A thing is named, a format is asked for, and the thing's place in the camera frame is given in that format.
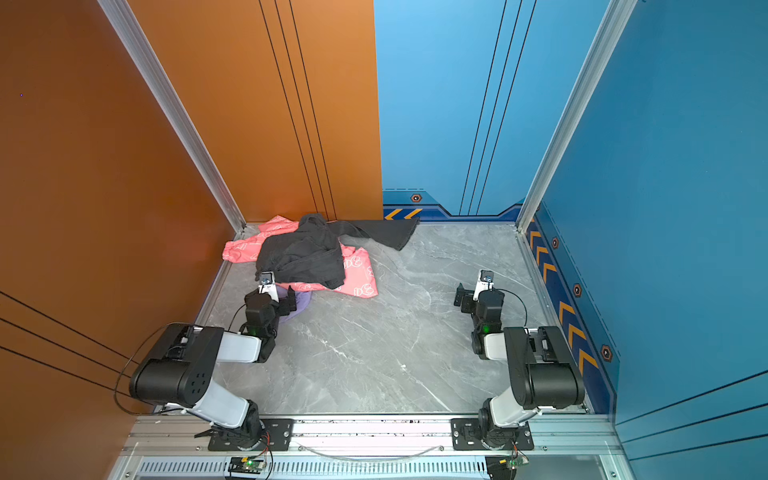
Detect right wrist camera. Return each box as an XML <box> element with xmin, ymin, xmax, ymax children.
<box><xmin>473</xmin><ymin>269</ymin><xmax>494</xmax><ymax>301</ymax></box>

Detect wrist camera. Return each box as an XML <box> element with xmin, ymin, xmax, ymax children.
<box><xmin>473</xmin><ymin>269</ymin><xmax>494</xmax><ymax>301</ymax></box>
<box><xmin>256</xmin><ymin>271</ymin><xmax>279</xmax><ymax>302</ymax></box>

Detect aluminium front rail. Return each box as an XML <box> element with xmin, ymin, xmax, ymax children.
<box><xmin>109</xmin><ymin>414</ymin><xmax>633</xmax><ymax>479</ymax></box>

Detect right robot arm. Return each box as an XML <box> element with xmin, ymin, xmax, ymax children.
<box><xmin>451</xmin><ymin>283</ymin><xmax>586</xmax><ymax>451</ymax></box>

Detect aluminium corner post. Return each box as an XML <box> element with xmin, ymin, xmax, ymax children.
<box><xmin>516</xmin><ymin>0</ymin><xmax>638</xmax><ymax>234</ymax></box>
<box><xmin>98</xmin><ymin>0</ymin><xmax>247</xmax><ymax>234</ymax></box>

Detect left green circuit board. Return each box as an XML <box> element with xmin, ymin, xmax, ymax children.
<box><xmin>227</xmin><ymin>456</ymin><xmax>269</xmax><ymax>479</ymax></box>

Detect right green circuit board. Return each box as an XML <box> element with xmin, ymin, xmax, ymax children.
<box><xmin>499</xmin><ymin>450</ymin><xmax>530</xmax><ymax>471</ymax></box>

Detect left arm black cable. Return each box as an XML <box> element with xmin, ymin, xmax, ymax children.
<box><xmin>112</xmin><ymin>323</ymin><xmax>181</xmax><ymax>416</ymax></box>

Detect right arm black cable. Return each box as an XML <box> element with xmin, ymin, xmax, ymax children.
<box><xmin>497</xmin><ymin>287</ymin><xmax>529</xmax><ymax>329</ymax></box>

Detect pink patterned garment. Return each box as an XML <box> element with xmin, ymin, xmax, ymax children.
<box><xmin>222</xmin><ymin>216</ymin><xmax>378</xmax><ymax>298</ymax></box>

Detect dark grey garment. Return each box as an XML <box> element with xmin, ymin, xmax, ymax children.
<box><xmin>256</xmin><ymin>214</ymin><xmax>420</xmax><ymax>290</ymax></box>

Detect left aluminium corner post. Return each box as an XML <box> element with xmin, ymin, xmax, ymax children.
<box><xmin>98</xmin><ymin>0</ymin><xmax>247</xmax><ymax>234</ymax></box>

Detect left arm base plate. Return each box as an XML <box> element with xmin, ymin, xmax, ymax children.
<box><xmin>207</xmin><ymin>418</ymin><xmax>295</xmax><ymax>453</ymax></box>

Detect right aluminium corner post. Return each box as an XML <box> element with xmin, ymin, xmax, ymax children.
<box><xmin>516</xmin><ymin>0</ymin><xmax>638</xmax><ymax>234</ymax></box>

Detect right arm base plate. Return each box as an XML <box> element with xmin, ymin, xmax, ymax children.
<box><xmin>450</xmin><ymin>417</ymin><xmax>535</xmax><ymax>452</ymax></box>

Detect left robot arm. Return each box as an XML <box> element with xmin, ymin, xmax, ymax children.
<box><xmin>129</xmin><ymin>285</ymin><xmax>298</xmax><ymax>452</ymax></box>

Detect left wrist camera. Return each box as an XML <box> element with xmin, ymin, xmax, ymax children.
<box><xmin>256</xmin><ymin>271</ymin><xmax>279</xmax><ymax>302</ymax></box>

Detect purple cloth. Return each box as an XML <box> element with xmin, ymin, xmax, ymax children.
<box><xmin>276</xmin><ymin>285</ymin><xmax>312</xmax><ymax>324</ymax></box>

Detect green circuit board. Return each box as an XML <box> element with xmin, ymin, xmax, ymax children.
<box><xmin>499</xmin><ymin>450</ymin><xmax>530</xmax><ymax>471</ymax></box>
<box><xmin>227</xmin><ymin>456</ymin><xmax>269</xmax><ymax>479</ymax></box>

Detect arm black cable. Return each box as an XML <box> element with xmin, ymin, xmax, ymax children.
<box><xmin>497</xmin><ymin>287</ymin><xmax>529</xmax><ymax>329</ymax></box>
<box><xmin>112</xmin><ymin>323</ymin><xmax>181</xmax><ymax>416</ymax></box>

